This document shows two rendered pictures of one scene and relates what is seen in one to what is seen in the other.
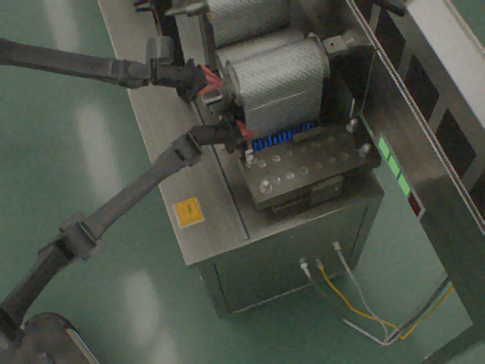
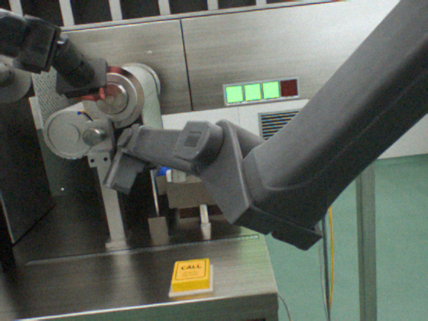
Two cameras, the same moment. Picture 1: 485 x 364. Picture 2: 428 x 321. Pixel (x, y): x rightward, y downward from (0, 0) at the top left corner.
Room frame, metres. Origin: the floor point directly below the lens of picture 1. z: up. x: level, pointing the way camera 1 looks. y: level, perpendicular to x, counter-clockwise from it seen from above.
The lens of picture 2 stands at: (0.52, 0.76, 1.34)
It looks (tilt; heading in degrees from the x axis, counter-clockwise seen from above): 13 degrees down; 282
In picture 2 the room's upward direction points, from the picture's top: 6 degrees counter-clockwise
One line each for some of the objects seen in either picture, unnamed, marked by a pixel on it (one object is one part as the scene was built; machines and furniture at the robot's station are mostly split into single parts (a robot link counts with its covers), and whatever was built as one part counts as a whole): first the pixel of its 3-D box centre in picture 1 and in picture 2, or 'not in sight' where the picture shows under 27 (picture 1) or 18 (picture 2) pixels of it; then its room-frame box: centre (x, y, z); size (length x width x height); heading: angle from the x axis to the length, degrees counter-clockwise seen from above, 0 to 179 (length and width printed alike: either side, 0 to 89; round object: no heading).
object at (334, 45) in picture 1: (333, 45); not in sight; (1.03, -0.32, 1.28); 0.06 x 0.05 x 0.02; 103
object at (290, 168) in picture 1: (310, 161); (203, 166); (0.82, -0.23, 1.00); 0.40 x 0.16 x 0.06; 103
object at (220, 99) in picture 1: (222, 118); (108, 183); (0.99, 0.02, 1.05); 0.06 x 0.05 x 0.31; 103
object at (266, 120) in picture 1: (283, 116); (155, 138); (0.93, -0.16, 1.11); 0.23 x 0.01 x 0.18; 103
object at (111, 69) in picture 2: (235, 85); (113, 97); (0.96, -0.03, 1.25); 0.15 x 0.01 x 0.15; 13
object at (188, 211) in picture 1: (188, 211); (191, 274); (0.75, 0.16, 0.91); 0.07 x 0.07 x 0.02; 13
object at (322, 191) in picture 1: (326, 191); not in sight; (0.73, -0.26, 0.96); 0.10 x 0.03 x 0.11; 103
